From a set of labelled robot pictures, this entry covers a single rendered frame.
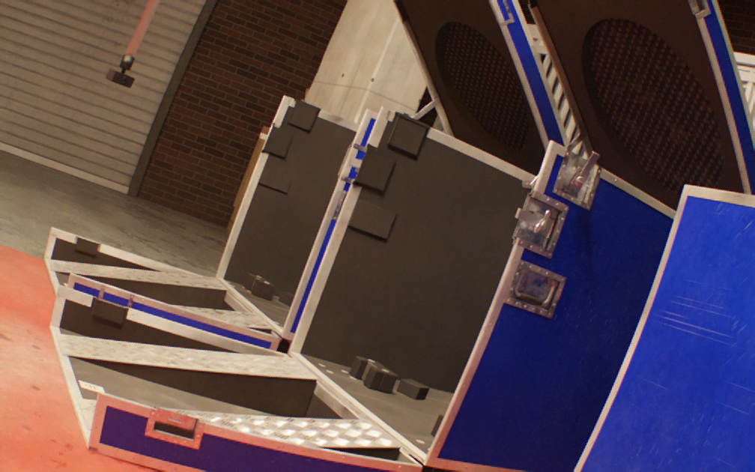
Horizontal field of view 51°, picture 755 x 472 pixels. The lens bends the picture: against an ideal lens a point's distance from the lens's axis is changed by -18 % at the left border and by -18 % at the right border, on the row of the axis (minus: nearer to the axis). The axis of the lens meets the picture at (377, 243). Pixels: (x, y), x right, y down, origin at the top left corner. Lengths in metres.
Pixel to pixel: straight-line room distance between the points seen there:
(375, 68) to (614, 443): 3.46
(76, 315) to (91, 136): 5.12
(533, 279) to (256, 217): 1.87
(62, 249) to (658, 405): 2.59
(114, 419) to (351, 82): 3.51
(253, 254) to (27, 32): 4.24
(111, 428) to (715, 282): 1.22
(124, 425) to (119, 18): 6.09
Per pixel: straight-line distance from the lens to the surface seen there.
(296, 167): 3.82
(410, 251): 2.92
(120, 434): 1.83
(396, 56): 4.95
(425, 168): 2.90
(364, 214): 2.82
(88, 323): 2.65
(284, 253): 3.87
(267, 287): 3.68
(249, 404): 2.56
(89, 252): 3.63
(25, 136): 7.57
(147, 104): 7.78
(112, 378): 2.35
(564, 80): 3.18
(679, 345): 1.67
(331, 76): 5.28
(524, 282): 2.11
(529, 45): 3.39
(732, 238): 1.63
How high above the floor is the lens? 0.69
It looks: 2 degrees down
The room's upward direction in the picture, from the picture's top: 21 degrees clockwise
